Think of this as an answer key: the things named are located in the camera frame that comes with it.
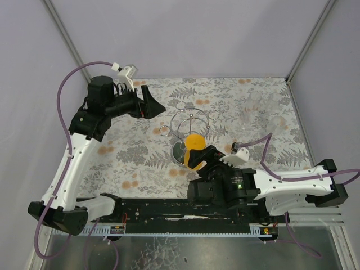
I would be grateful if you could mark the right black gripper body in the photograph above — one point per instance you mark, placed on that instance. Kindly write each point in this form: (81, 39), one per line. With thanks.
(206, 156)

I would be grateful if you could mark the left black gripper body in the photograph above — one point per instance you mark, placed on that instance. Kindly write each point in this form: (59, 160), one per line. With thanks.
(140, 104)

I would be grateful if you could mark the orange plastic wine glass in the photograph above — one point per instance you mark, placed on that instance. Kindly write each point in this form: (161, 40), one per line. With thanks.
(193, 142)

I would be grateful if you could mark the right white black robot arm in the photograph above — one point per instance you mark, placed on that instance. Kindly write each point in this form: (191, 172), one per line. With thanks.
(223, 181)

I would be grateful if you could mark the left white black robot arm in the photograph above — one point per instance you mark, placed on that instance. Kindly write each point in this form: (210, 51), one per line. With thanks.
(59, 208)

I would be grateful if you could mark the floral patterned table mat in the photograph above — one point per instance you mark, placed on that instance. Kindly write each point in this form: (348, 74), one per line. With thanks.
(134, 159)

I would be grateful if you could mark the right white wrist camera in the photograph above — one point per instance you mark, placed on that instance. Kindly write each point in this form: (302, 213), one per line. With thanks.
(238, 156)

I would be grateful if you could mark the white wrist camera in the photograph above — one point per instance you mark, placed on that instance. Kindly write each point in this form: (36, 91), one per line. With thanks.
(125, 74)
(238, 156)

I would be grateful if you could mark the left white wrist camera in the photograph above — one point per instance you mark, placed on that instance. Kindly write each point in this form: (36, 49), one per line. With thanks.
(125, 74)

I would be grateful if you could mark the chrome wire wine glass rack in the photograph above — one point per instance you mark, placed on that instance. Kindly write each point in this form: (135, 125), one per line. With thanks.
(189, 132)

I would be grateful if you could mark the white slotted cable duct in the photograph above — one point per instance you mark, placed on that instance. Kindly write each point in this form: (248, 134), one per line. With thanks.
(182, 228)

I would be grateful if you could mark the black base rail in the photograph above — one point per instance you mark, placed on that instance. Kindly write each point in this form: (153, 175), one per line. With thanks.
(159, 210)

